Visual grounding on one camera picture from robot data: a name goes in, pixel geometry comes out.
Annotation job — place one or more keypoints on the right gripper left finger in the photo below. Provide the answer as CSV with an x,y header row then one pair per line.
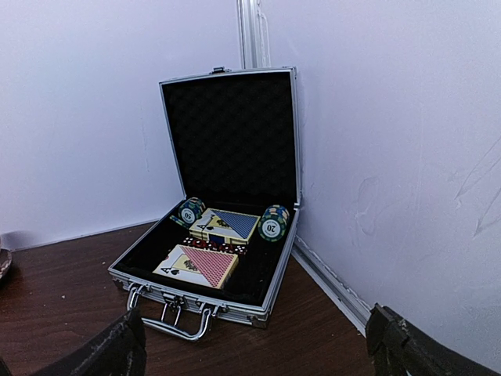
x,y
120,349

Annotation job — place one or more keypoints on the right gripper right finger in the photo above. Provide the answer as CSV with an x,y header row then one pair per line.
x,y
397,347

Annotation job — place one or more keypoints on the red playing card deck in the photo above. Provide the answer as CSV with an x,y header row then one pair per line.
x,y
198,266

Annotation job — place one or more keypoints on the row of red dice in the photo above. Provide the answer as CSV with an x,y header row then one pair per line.
x,y
210,245

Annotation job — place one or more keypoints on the red floral saucer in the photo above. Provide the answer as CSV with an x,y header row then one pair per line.
x,y
6,260

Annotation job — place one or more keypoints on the chip roll in case left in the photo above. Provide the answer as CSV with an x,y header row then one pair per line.
x,y
189,212

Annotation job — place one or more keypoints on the chip roll in case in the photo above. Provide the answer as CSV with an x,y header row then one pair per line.
x,y
189,212
273,224

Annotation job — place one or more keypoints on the playing card deck in case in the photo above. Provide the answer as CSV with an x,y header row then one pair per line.
x,y
224,227

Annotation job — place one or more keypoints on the chip roll in case right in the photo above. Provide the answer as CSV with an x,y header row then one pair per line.
x,y
273,224

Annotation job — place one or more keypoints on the aluminium poker case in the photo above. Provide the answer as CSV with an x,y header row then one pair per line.
x,y
236,144

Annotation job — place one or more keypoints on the right aluminium frame post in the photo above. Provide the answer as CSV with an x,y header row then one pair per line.
x,y
254,34

